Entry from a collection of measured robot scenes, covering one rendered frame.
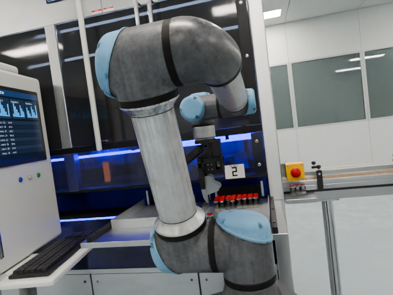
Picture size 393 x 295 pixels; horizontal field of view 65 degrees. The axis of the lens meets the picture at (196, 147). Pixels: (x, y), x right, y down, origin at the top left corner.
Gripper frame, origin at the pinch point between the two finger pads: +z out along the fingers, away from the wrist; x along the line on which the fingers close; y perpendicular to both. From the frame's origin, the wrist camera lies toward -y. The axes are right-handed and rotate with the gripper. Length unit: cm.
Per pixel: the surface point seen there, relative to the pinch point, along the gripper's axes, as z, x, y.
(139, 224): 9.3, 4.7, -27.8
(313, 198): 10, 31, 39
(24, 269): 16, -17, -61
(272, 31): -186, 490, 56
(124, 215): 8.5, 16.0, -39.1
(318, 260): 98, 168, 55
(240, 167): -5.2, 30.6, 10.0
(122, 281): 44, 31, -53
